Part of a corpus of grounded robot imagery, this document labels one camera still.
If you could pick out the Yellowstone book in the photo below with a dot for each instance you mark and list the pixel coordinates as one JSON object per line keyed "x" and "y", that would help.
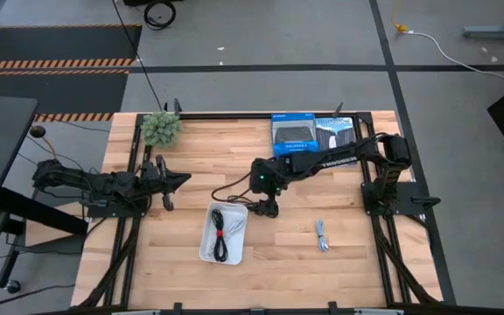
{"x": 335, "y": 131}

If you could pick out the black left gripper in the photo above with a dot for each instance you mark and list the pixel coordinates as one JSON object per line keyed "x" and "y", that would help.
{"x": 151, "y": 175}

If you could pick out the black metal rig frame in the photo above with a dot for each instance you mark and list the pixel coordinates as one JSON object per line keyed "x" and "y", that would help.
{"x": 234, "y": 116}

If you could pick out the green potted plant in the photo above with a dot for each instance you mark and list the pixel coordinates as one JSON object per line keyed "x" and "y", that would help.
{"x": 161, "y": 129}

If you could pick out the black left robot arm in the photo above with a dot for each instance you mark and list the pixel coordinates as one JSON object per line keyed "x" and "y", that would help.
{"x": 81, "y": 181}

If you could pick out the black desk caster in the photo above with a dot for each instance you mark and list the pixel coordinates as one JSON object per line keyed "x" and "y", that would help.
{"x": 13, "y": 287}

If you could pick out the white plastic tray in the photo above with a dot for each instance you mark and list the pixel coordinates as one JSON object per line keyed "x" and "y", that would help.
{"x": 234, "y": 254}

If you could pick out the blue game controller box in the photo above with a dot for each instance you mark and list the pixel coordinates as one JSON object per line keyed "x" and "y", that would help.
{"x": 293, "y": 127}

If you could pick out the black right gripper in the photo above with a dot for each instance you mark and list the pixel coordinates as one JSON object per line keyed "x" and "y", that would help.
{"x": 267, "y": 172}

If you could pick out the grey desk base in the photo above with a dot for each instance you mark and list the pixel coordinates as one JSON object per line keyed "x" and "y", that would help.
{"x": 497, "y": 31}

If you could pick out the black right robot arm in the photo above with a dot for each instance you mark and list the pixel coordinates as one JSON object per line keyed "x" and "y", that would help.
{"x": 335, "y": 159}

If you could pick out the black hazard-striped floor mat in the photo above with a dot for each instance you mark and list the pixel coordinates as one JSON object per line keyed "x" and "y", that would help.
{"x": 59, "y": 44}
{"x": 59, "y": 92}

